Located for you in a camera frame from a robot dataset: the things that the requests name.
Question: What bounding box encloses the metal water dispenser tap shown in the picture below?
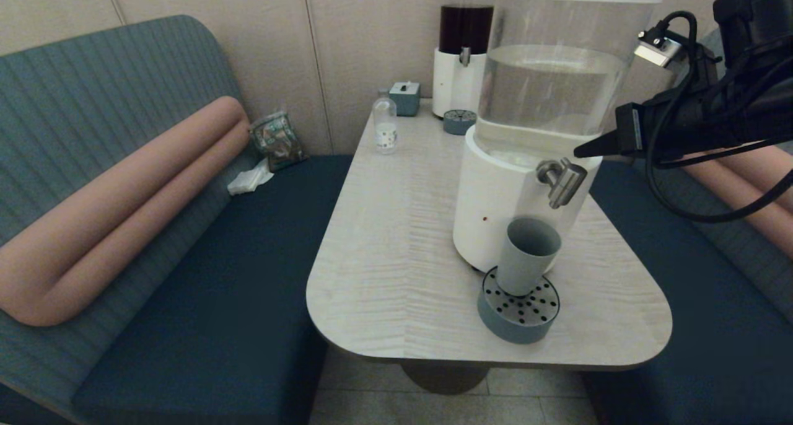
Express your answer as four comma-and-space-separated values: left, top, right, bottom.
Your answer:
537, 158, 589, 210

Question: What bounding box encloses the grey-blue plastic cup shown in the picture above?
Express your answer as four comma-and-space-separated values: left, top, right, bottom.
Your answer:
496, 218, 563, 297

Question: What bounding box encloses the large clear water dispenser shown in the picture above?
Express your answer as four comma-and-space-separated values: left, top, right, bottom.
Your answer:
452, 0, 666, 275

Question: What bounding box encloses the small round drip tray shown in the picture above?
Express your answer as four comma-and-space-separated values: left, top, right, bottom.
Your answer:
442, 109, 477, 136

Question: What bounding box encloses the dark drink dispenser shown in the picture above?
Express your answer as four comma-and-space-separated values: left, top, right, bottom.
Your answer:
432, 0, 498, 119

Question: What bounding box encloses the large round perforated drip tray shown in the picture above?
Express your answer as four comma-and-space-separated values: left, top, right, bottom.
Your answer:
477, 266, 561, 344

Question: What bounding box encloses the dark blue seat cushion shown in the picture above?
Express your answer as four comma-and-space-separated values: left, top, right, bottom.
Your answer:
71, 155, 354, 425
579, 160, 793, 425

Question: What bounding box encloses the blue-grey tissue box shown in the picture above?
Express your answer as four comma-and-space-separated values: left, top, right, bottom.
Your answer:
389, 81, 421, 116

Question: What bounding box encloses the clear bottle with white label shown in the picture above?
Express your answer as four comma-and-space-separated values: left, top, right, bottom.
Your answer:
372, 89, 398, 154

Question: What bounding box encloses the green printed snack bag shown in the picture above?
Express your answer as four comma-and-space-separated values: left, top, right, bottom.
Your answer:
248, 109, 307, 172

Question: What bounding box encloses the crumpled white tissue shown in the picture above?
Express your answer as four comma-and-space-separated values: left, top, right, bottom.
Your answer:
226, 158, 275, 196

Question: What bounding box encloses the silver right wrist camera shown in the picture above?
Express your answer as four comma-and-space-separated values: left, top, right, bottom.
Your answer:
633, 28, 683, 69

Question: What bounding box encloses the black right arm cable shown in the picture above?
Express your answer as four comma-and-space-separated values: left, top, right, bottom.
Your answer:
644, 10, 793, 223

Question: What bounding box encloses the grey table pedestal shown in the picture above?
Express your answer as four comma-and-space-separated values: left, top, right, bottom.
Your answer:
400, 362, 490, 396

